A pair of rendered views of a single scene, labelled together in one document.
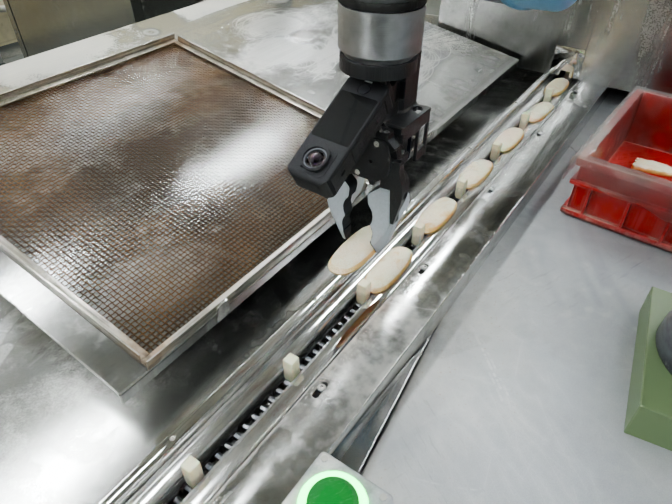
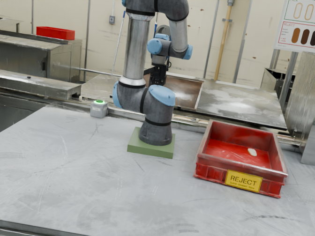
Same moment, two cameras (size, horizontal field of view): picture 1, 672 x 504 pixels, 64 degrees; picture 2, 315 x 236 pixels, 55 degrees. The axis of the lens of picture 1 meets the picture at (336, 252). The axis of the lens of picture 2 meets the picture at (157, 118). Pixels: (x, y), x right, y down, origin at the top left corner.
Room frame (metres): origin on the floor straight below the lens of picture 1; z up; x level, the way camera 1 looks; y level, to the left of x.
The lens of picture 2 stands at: (-0.19, -1.57, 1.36)
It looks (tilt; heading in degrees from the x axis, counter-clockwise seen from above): 18 degrees down; 65
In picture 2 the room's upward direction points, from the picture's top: 8 degrees clockwise
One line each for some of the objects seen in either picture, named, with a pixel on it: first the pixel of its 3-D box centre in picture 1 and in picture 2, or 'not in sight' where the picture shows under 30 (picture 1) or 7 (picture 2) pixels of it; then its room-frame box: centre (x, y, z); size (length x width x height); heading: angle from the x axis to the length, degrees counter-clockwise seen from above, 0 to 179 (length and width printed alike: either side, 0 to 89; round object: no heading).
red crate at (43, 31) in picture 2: not in sight; (56, 32); (0.32, 3.79, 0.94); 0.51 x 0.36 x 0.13; 149
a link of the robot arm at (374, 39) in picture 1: (377, 28); (158, 59); (0.49, -0.04, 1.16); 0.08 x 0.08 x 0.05
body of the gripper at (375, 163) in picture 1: (379, 112); (158, 74); (0.49, -0.04, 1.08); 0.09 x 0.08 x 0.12; 146
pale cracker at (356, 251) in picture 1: (358, 246); not in sight; (0.47, -0.03, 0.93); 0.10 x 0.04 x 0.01; 145
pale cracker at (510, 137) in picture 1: (509, 138); not in sight; (0.86, -0.31, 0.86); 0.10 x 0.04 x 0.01; 145
